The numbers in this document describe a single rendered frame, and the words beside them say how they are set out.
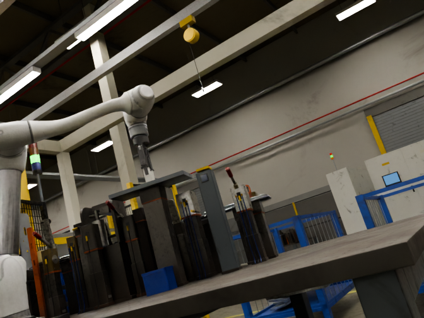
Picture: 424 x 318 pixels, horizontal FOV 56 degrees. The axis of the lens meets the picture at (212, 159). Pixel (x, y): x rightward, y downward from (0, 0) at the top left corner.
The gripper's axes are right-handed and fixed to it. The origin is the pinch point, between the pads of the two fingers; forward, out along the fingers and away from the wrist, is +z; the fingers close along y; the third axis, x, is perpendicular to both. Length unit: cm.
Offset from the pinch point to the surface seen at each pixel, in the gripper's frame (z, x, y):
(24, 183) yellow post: -49, 113, 100
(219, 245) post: 38.7, -23.7, -8.7
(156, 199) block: 11.9, -1.5, -5.5
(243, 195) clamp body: 19.4, -39.6, 4.9
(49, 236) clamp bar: 9, 65, 27
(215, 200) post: 20.4, -26.9, -9.2
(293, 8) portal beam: -220, -170, 259
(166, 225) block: 24.1, -3.1, -5.4
